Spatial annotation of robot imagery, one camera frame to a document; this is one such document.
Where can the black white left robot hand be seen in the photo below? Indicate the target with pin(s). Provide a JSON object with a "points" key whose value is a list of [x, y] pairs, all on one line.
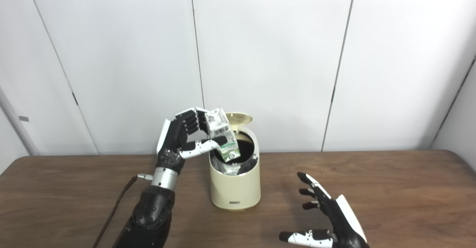
{"points": [[173, 140]]}

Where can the small grey wall tape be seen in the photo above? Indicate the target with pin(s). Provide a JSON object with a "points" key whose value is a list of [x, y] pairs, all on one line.
{"points": [[23, 118]]}

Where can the small white green milk carton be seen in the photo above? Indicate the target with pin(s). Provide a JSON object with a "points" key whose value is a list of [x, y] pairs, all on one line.
{"points": [[221, 129]]}

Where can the round cream bin lid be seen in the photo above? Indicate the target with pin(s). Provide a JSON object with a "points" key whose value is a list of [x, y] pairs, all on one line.
{"points": [[241, 119]]}

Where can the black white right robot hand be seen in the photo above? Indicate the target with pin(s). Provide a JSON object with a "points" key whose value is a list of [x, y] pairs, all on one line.
{"points": [[344, 222]]}

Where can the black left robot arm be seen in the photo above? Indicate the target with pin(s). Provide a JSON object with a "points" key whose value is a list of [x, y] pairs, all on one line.
{"points": [[150, 214]]}

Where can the cream-colored desktop trash bin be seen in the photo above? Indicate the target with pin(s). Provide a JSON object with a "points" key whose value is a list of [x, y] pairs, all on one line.
{"points": [[234, 188]]}

